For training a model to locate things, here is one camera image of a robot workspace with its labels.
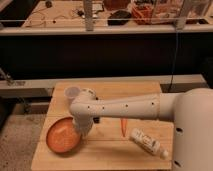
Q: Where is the translucent plastic cup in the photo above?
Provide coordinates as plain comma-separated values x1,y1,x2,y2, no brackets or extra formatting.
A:
64,87,80,103

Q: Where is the white plastic bottle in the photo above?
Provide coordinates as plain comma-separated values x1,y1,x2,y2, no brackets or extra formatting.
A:
129,128,169,159

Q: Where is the orange carrot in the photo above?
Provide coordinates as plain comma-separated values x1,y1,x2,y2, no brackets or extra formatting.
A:
121,118,127,137

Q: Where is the grey metal post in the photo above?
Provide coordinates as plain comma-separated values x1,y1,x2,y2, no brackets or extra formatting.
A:
83,0,93,31

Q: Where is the black rectangular bar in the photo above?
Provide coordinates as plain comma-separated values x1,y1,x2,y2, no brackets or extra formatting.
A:
93,117,100,124

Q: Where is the black pouch on bench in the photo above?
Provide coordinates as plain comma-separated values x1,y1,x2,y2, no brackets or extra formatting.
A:
107,10,131,26

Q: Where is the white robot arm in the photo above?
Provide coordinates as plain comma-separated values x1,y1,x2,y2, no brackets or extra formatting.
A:
70,88,213,171

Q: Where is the orange crate on bench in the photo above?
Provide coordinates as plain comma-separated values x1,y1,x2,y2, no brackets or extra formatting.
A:
131,5,153,25

